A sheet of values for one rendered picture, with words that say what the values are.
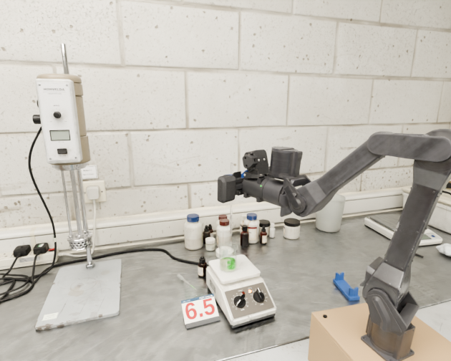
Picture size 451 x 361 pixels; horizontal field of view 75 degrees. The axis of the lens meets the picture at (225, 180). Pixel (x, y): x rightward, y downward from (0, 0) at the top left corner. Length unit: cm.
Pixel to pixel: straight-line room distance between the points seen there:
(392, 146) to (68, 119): 70
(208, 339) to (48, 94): 69
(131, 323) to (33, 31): 96
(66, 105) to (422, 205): 76
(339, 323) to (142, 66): 101
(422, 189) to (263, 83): 90
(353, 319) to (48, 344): 69
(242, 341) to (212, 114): 83
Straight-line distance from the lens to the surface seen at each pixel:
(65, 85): 82
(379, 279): 59
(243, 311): 82
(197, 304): 85
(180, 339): 81
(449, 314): 105
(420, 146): 52
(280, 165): 63
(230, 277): 84
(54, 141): 83
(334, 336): 66
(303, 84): 140
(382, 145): 55
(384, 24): 169
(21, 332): 96
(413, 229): 56
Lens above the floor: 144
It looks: 14 degrees down
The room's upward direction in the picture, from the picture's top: straight up
